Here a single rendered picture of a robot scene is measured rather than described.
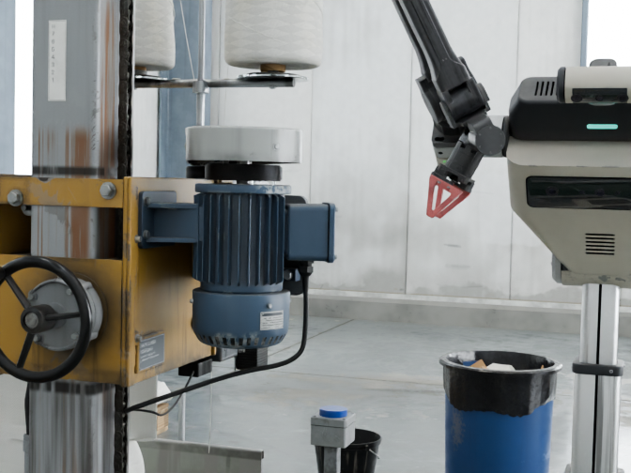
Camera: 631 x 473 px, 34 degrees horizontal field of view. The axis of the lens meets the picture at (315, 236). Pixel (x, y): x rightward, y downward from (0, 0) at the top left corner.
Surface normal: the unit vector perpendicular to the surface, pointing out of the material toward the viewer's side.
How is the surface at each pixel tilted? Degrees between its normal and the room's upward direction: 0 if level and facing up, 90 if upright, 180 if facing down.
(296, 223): 90
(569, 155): 40
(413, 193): 90
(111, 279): 90
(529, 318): 90
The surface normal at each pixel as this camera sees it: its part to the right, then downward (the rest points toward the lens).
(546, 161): -0.18, -0.74
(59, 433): -0.31, 0.04
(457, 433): -0.84, 0.04
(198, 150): -0.67, 0.02
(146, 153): 0.95, 0.04
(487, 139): 0.08, 0.19
